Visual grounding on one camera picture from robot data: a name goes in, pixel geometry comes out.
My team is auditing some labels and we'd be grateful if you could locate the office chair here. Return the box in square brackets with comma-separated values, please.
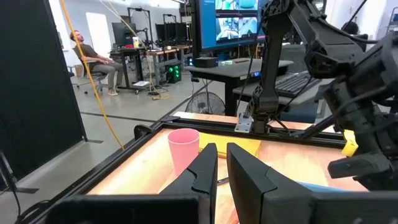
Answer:
[73, 58, 108, 96]

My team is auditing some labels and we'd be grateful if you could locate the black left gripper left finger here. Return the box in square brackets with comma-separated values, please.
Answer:
[160, 142, 219, 224]

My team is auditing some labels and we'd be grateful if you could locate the pink plastic cup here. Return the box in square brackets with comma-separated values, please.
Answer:
[167, 128, 201, 177]

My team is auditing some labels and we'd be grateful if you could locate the wooden background table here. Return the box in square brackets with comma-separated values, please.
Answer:
[146, 44, 194, 87]

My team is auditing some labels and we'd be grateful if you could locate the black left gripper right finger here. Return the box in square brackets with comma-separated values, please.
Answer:
[226, 142, 313, 224]

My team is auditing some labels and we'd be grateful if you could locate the yellow cable tag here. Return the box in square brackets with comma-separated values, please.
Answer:
[341, 129, 359, 157]

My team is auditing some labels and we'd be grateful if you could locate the black backlit keyboard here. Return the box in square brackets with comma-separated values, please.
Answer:
[274, 71, 322, 99]

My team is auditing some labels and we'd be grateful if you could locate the small black desk box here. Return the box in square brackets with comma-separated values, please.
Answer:
[193, 56, 220, 69]

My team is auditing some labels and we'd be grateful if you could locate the black floor fan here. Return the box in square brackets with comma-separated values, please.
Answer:
[185, 91, 226, 116]

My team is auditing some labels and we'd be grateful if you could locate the yellow hanging cable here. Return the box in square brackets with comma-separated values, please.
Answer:
[60, 0, 126, 152]

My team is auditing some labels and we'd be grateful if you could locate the person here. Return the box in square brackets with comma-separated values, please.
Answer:
[69, 29, 124, 96]

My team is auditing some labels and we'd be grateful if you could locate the computer with green lights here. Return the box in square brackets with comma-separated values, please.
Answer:
[164, 62, 183, 85]

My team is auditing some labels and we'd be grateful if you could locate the yellow cloth napkin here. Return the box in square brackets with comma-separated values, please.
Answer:
[198, 132, 262, 159]

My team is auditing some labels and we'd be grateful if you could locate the black background monitor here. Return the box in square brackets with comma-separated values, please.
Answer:
[111, 22, 138, 47]

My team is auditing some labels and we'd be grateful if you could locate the black partition screen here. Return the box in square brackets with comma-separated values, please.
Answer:
[0, 0, 88, 187]

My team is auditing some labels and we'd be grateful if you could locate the large computer monitor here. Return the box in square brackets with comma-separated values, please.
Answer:
[192, 0, 271, 59]

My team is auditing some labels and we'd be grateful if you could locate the grey keyboard tray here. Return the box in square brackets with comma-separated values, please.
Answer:
[232, 77, 332, 106]

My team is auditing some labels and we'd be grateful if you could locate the grey desk top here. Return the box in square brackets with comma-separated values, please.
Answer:
[187, 57, 295, 116]

